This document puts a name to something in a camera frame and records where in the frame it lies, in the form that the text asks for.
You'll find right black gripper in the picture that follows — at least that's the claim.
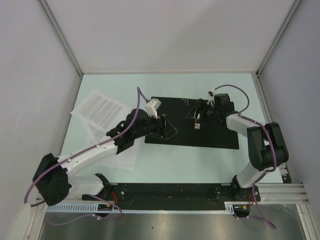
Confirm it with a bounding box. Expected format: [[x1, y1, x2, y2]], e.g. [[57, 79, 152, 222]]
[[185, 98, 220, 127]]

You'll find right aluminium side rail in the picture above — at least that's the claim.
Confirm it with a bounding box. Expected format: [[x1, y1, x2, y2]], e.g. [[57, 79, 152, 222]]
[[251, 73, 294, 184]]

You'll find aluminium front frame rail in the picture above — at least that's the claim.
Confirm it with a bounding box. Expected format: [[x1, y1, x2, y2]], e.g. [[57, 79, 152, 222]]
[[37, 178, 308, 205]]

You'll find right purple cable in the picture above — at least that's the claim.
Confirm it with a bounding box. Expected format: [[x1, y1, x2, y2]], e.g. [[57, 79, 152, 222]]
[[209, 84, 278, 231]]

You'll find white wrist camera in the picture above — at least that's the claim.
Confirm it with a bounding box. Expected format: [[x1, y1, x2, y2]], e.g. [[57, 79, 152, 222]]
[[207, 89, 216, 107], [145, 98, 162, 119]]

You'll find left aluminium corner post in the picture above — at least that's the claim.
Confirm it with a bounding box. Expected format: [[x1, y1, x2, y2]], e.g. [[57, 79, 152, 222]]
[[36, 0, 84, 78]]

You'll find aluminium corner post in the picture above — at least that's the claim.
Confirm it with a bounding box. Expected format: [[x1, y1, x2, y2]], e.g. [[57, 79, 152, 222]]
[[36, 0, 84, 78], [255, 0, 304, 78]]

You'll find printed paper sheet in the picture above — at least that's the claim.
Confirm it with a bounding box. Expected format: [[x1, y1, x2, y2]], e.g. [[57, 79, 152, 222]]
[[71, 90, 131, 131], [82, 122, 106, 145]]

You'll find bottom white paper sheet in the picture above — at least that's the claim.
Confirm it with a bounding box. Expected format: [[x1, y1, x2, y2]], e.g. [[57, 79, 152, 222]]
[[97, 143, 140, 171]]

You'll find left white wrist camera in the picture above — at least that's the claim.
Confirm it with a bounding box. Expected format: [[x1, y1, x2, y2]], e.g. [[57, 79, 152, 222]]
[[145, 98, 162, 119]]

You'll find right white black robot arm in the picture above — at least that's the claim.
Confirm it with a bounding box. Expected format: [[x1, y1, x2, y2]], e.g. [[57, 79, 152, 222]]
[[186, 92, 289, 201]]

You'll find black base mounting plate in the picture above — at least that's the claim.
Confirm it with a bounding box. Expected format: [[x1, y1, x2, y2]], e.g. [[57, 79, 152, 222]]
[[97, 183, 261, 211]]

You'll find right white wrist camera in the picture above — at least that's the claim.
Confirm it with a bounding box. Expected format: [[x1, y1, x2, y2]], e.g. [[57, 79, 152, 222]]
[[207, 89, 216, 107]]

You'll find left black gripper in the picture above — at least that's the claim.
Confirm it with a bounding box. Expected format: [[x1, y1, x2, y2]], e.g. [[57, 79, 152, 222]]
[[132, 111, 177, 139]]

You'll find black clip folder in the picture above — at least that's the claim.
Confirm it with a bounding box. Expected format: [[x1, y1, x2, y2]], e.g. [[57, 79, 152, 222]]
[[144, 97, 240, 150]]

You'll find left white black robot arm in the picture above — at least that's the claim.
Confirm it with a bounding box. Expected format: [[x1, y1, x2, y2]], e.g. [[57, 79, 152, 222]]
[[32, 108, 178, 206]]

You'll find right aluminium corner post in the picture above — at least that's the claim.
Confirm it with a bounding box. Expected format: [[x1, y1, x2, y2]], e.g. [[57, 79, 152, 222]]
[[255, 0, 304, 78]]

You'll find grey slotted cable duct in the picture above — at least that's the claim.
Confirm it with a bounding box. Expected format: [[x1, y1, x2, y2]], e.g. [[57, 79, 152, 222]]
[[46, 201, 253, 216]]

